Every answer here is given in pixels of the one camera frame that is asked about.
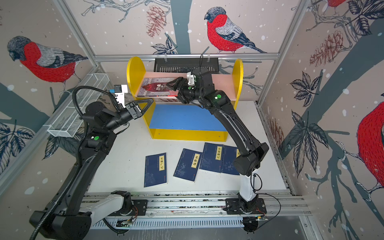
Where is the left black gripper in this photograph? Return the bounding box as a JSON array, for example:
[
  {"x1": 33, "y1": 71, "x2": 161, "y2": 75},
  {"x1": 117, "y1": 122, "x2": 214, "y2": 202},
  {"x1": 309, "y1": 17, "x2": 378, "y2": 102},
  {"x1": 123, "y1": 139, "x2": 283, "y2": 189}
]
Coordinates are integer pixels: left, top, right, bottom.
[{"x1": 105, "y1": 99, "x2": 153, "y2": 133}]

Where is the red illustrated book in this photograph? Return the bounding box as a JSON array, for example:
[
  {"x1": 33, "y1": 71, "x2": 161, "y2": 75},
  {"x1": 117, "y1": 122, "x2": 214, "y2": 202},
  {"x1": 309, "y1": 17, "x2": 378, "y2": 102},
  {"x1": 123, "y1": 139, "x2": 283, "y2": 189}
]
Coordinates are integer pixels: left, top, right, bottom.
[{"x1": 137, "y1": 78, "x2": 178, "y2": 97}]

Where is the navy blue book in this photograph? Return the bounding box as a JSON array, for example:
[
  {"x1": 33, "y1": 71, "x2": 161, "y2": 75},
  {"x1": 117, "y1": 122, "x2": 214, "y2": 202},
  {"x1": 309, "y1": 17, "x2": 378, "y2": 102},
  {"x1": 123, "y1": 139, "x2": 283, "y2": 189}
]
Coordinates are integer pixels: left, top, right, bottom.
[
  {"x1": 144, "y1": 153, "x2": 167, "y2": 188},
  {"x1": 222, "y1": 146, "x2": 240, "y2": 176},
  {"x1": 200, "y1": 143, "x2": 224, "y2": 173},
  {"x1": 173, "y1": 149, "x2": 203, "y2": 182}
]

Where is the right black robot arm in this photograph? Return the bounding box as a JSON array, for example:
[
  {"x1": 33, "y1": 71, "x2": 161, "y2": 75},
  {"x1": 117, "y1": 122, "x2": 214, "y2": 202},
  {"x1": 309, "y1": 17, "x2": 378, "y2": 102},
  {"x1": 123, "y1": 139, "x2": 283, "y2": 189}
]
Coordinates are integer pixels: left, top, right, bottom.
[{"x1": 166, "y1": 68, "x2": 269, "y2": 213}]

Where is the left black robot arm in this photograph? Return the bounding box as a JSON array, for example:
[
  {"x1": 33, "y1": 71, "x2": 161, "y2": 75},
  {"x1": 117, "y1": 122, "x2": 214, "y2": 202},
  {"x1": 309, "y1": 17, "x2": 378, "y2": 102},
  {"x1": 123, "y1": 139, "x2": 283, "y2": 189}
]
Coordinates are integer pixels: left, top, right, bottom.
[{"x1": 30, "y1": 86, "x2": 154, "y2": 240}]

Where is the black mesh tray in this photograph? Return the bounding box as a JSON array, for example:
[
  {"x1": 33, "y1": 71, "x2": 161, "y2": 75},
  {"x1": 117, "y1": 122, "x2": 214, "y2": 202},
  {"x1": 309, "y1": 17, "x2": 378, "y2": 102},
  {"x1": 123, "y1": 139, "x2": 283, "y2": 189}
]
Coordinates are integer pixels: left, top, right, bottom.
[{"x1": 154, "y1": 58, "x2": 220, "y2": 74}]

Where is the yellow pink blue shelf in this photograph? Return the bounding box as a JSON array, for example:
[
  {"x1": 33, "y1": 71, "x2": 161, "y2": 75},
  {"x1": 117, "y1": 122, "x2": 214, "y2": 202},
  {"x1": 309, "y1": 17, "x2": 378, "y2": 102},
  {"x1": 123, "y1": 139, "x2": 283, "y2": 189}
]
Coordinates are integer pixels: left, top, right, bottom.
[{"x1": 127, "y1": 57, "x2": 244, "y2": 142}]

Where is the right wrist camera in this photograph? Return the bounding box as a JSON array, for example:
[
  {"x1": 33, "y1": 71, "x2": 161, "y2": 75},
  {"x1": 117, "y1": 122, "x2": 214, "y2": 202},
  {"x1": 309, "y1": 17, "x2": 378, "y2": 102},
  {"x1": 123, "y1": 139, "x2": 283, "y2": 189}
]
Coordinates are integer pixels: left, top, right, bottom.
[{"x1": 187, "y1": 72, "x2": 196, "y2": 86}]

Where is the white wire mesh basket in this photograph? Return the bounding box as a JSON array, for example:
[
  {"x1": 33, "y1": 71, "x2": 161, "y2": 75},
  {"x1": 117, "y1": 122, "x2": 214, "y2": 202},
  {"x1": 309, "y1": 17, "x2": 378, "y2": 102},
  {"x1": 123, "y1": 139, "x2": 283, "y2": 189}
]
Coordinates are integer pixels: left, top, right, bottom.
[{"x1": 48, "y1": 73, "x2": 110, "y2": 138}]

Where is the aluminium mounting rail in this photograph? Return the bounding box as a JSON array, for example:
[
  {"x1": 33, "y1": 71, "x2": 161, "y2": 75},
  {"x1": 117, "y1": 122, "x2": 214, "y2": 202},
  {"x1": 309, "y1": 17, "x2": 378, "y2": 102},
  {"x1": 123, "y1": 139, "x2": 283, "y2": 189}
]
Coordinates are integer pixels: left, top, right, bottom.
[{"x1": 64, "y1": 191, "x2": 313, "y2": 220}]

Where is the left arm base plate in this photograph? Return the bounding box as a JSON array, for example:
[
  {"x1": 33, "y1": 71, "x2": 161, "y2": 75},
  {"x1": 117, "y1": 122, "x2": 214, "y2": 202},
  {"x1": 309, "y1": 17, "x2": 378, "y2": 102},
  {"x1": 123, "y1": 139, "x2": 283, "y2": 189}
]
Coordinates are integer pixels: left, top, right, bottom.
[{"x1": 108, "y1": 200, "x2": 148, "y2": 217}]

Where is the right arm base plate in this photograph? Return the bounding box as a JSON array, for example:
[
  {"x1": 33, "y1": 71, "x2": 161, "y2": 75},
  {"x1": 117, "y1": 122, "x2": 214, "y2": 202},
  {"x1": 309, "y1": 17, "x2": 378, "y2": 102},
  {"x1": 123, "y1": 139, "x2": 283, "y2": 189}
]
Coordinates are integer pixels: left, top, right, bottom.
[{"x1": 223, "y1": 197, "x2": 267, "y2": 215}]

